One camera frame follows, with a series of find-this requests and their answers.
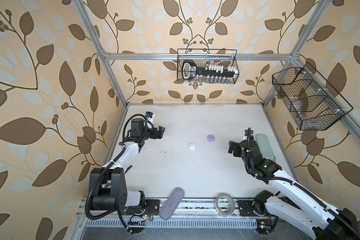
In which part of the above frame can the clear tape roll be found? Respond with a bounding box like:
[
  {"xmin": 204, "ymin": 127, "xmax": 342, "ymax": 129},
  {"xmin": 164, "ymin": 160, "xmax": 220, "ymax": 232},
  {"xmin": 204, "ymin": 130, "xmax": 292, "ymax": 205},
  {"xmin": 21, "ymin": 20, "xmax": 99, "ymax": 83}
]
[{"xmin": 215, "ymin": 193, "xmax": 236, "ymax": 218}]

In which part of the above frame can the black tool with white sockets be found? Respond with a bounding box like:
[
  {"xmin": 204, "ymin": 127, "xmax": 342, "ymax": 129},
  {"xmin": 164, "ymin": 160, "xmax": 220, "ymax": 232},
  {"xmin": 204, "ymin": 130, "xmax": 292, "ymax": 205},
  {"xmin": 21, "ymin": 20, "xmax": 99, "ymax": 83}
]
[{"xmin": 179, "ymin": 60, "xmax": 240, "ymax": 82}]

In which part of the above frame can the black wire basket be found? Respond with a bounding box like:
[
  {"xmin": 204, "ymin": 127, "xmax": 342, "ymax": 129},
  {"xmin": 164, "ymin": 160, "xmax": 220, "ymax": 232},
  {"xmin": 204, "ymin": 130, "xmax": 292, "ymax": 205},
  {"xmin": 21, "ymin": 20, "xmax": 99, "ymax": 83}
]
[
  {"xmin": 272, "ymin": 62, "xmax": 354, "ymax": 131},
  {"xmin": 177, "ymin": 48, "xmax": 240, "ymax": 85}
]

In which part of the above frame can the black wire basket back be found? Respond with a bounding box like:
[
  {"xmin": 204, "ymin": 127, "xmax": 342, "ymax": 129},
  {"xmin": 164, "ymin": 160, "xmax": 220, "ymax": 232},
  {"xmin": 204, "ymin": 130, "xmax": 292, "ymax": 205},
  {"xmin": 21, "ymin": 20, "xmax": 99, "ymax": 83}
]
[{"xmin": 177, "ymin": 48, "xmax": 240, "ymax": 85}]

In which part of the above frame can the purple earbud charging case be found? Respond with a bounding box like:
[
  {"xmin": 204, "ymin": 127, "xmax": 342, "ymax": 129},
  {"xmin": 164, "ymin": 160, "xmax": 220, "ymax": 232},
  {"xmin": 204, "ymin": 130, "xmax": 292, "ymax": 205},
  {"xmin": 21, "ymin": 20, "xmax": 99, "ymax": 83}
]
[{"xmin": 207, "ymin": 135, "xmax": 215, "ymax": 142}]

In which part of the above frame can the black wire basket right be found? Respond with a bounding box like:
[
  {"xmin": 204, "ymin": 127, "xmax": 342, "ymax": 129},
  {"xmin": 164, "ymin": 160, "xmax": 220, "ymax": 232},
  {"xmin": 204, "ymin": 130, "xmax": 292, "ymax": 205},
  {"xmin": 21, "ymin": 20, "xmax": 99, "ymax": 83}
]
[{"xmin": 272, "ymin": 62, "xmax": 354, "ymax": 131}]

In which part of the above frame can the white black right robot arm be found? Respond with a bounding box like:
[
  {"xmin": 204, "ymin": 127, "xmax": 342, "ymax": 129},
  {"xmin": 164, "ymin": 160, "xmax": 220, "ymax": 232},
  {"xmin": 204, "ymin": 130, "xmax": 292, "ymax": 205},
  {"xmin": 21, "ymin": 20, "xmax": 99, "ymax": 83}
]
[{"xmin": 228, "ymin": 129, "xmax": 360, "ymax": 240}]

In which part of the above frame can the green glasses case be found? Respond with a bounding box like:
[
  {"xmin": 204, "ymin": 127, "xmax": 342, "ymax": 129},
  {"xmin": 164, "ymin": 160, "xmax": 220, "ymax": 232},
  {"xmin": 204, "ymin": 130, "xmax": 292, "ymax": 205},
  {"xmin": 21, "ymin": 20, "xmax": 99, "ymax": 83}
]
[{"xmin": 256, "ymin": 134, "xmax": 276, "ymax": 162}]

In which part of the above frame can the white round earbud case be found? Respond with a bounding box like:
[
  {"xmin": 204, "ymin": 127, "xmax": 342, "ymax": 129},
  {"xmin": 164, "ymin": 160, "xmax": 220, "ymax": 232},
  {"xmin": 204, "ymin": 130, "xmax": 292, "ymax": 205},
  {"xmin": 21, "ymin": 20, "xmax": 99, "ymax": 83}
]
[{"xmin": 188, "ymin": 143, "xmax": 197, "ymax": 151}]

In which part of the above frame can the grey fabric glasses case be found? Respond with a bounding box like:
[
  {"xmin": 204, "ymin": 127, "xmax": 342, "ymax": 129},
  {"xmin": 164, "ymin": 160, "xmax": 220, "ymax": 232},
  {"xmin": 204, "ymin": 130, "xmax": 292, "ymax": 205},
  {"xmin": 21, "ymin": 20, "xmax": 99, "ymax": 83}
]
[{"xmin": 159, "ymin": 188, "xmax": 185, "ymax": 221}]

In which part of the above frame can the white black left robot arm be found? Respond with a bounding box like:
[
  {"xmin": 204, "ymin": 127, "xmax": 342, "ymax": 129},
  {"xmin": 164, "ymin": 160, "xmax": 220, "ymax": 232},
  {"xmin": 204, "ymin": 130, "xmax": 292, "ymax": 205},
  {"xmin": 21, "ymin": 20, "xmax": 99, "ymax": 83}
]
[{"xmin": 85, "ymin": 112, "xmax": 165, "ymax": 220}]

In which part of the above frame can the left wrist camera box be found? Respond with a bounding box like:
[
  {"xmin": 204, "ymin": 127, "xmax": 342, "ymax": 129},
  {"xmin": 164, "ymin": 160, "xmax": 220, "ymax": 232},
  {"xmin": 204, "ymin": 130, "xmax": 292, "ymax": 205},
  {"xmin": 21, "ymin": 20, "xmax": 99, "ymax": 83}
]
[{"xmin": 145, "ymin": 112, "xmax": 155, "ymax": 123}]

